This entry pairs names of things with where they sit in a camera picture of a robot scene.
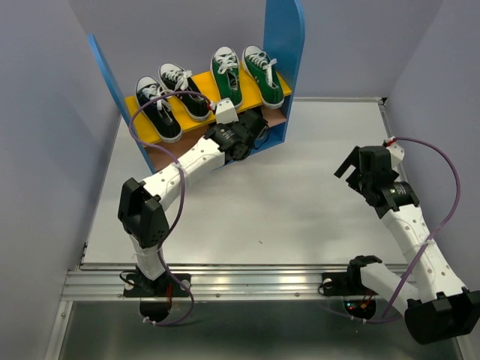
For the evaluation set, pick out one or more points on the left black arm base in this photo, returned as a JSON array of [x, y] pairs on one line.
[[136, 286]]

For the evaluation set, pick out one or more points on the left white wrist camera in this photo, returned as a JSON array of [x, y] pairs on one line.
[[225, 112]]

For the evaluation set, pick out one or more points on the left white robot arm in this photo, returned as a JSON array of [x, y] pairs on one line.
[[143, 203]]

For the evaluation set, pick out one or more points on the black canvas sneaker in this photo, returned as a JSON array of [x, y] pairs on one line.
[[160, 112], [177, 79]]

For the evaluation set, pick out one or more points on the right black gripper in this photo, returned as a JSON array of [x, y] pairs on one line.
[[353, 159]]

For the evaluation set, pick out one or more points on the yellow upper shelf board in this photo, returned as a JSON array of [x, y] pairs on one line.
[[147, 132]]

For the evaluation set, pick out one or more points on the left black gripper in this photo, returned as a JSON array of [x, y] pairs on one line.
[[253, 147]]

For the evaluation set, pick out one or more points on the blue shoe shelf frame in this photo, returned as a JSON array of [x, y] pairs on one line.
[[283, 39]]

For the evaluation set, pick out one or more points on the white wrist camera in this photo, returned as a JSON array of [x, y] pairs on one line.
[[396, 151], [225, 112]]

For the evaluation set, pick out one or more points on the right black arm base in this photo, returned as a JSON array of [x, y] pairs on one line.
[[342, 284]]

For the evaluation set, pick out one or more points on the aluminium mounting rail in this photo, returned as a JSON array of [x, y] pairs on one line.
[[210, 283]]

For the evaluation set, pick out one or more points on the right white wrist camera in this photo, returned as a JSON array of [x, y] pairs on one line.
[[396, 151]]

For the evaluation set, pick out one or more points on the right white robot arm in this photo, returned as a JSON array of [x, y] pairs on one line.
[[435, 303]]

